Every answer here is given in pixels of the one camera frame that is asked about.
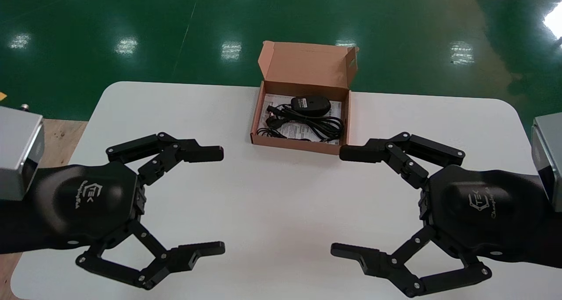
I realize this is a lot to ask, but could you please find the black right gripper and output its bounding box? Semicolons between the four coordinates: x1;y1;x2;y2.
419;164;562;270

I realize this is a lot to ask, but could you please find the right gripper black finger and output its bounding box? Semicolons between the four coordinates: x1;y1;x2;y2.
339;132;466;190
330;224;492;298

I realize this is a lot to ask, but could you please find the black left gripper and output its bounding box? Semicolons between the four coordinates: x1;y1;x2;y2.
0;132;226;290

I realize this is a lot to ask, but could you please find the black wired computer mouse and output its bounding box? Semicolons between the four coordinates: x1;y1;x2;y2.
256;96;345;143

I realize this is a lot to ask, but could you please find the brown cardboard storage box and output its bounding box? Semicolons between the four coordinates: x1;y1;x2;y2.
250;41;360;155

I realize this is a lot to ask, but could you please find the white printed paper leaflet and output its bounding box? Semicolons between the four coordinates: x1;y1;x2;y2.
259;94;344;145

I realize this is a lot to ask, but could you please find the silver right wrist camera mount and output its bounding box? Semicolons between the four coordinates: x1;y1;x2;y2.
530;112;562;213

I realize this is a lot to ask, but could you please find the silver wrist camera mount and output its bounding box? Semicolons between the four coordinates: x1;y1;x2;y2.
0;105;45;202
530;112;562;213

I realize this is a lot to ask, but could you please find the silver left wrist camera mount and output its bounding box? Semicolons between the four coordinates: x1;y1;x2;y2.
0;105;45;202

